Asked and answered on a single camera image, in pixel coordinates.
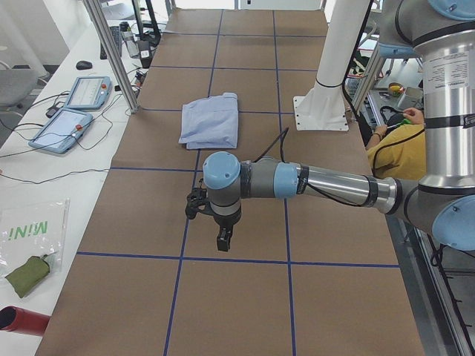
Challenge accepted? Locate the green folded cloth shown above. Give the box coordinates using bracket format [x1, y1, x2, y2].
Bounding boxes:
[5, 254, 50, 298]

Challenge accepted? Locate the blue teach pendant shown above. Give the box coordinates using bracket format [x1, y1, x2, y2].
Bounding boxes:
[64, 76, 111, 111]
[28, 108, 93, 154]

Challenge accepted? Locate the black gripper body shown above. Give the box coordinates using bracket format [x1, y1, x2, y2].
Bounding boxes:
[214, 213, 240, 237]

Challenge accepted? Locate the aluminium profile post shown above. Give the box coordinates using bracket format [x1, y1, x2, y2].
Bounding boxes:
[83, 0, 139, 113]

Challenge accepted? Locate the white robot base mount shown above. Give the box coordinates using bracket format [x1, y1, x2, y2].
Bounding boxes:
[293, 0, 372, 131]

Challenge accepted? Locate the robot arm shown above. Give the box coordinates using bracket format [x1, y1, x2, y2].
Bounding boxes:
[198, 1, 474, 251]

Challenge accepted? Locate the clear plastic bag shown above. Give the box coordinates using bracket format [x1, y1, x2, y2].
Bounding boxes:
[1, 199, 70, 287]

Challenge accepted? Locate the light blue striped shirt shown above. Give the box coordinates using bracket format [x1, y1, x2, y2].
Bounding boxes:
[178, 92, 238, 150]

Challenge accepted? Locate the red cylinder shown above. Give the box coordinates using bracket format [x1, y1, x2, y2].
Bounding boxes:
[1, 306, 50, 336]

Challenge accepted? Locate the blue teach pendant near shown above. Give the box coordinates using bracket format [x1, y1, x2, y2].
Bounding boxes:
[28, 108, 93, 154]

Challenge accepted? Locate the black keyboard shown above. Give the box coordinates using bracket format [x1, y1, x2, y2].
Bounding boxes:
[99, 24, 123, 60]

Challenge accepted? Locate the blue teach pendant far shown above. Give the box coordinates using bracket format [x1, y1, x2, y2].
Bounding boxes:
[64, 76, 111, 111]

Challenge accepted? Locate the black computer mouse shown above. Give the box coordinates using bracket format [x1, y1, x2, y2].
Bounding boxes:
[76, 60, 93, 70]

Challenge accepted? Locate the person in yellow shirt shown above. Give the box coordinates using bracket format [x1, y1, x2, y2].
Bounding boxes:
[366, 108, 427, 180]

